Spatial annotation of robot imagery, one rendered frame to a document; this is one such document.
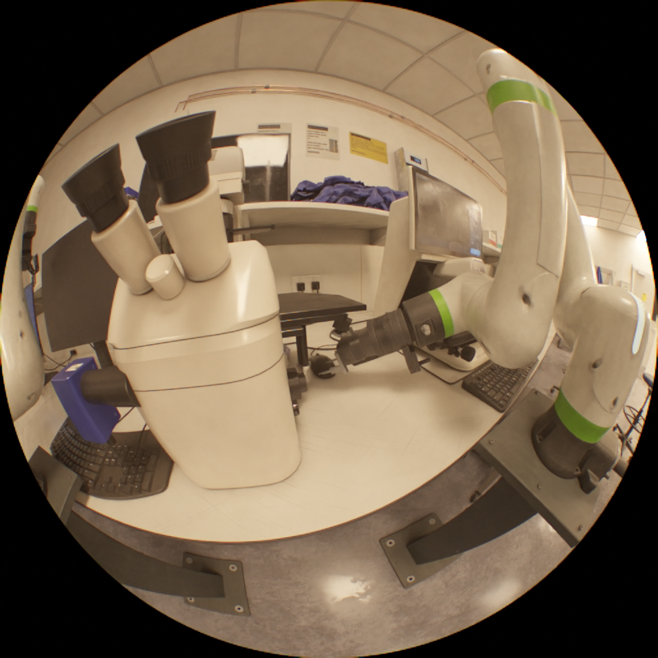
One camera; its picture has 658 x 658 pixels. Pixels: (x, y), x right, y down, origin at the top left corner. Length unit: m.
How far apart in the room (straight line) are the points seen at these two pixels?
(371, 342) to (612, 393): 0.40
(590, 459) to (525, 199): 0.35
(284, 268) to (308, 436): 0.76
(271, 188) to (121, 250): 0.75
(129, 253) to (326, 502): 0.33
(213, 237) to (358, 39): 1.79
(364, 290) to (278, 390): 0.94
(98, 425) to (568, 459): 0.59
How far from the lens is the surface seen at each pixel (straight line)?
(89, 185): 0.16
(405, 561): 1.04
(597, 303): 0.32
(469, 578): 1.18
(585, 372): 0.32
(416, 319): 0.33
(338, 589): 1.02
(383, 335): 0.34
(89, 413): 0.29
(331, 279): 0.99
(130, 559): 0.67
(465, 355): 0.51
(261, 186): 0.87
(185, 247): 0.15
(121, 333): 0.21
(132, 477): 0.41
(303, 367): 0.43
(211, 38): 1.88
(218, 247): 0.16
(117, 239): 0.17
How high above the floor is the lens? 1.02
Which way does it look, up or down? 19 degrees down
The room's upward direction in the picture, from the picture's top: 2 degrees counter-clockwise
